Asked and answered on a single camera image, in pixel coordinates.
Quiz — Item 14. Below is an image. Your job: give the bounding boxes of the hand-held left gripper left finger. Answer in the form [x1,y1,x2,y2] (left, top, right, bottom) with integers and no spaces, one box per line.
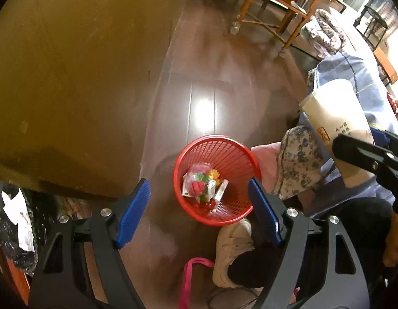
[28,178,152,309]

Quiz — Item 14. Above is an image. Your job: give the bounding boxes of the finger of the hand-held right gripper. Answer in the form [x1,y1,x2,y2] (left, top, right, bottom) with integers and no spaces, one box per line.
[332,134,398,214]
[370,128,398,157]

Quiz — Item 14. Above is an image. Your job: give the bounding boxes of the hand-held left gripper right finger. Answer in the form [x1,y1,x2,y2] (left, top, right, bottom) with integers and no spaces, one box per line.
[248,177,370,309]

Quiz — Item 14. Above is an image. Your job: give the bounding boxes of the clear plastic wrapper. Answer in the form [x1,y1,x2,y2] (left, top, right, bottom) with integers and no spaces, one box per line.
[213,179,231,212]

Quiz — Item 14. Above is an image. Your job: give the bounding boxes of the white paper cup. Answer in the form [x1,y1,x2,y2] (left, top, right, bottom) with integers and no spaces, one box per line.
[298,79,384,189]

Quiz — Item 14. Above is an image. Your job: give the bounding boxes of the green foil packet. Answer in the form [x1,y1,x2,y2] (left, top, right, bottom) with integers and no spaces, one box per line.
[182,164,219,204]

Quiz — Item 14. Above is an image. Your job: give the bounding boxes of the red plastic mesh basket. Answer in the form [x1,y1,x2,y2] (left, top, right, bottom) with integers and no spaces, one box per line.
[172,134,261,226]

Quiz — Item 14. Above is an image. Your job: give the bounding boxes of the person's right hand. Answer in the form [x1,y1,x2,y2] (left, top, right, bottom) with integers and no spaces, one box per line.
[383,213,398,268]

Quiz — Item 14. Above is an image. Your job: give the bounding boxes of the pink cloth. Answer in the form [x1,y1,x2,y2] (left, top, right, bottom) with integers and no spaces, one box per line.
[250,142,283,195]

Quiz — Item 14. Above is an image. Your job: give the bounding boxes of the white sneaker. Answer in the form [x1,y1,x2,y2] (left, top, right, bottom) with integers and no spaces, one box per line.
[212,218,255,288]

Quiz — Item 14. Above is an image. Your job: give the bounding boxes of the beige floral cloth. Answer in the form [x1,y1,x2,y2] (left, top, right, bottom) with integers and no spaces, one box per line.
[272,125,325,200]

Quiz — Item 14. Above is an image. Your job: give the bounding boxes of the orange box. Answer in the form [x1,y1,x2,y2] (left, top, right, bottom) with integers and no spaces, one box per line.
[373,47,398,86]

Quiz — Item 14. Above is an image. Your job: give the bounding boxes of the white crumpled paper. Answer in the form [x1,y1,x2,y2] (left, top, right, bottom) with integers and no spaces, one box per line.
[3,188,36,252]

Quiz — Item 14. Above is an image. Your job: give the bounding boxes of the folded floral quilt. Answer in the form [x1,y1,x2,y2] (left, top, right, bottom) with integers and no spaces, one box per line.
[300,8,348,55]

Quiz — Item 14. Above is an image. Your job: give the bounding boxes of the dark wooden stand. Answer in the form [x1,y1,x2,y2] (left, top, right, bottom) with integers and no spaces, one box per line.
[353,5,389,43]

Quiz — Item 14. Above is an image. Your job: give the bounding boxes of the black speckled plastic bag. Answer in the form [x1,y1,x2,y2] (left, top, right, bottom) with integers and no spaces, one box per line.
[0,177,39,276]

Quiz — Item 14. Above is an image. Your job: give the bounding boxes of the olive wooden cabinet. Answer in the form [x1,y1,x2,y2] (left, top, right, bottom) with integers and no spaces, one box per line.
[0,0,191,200]

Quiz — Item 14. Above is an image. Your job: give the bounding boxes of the pink strap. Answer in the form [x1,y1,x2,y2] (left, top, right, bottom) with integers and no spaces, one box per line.
[179,257,215,309]

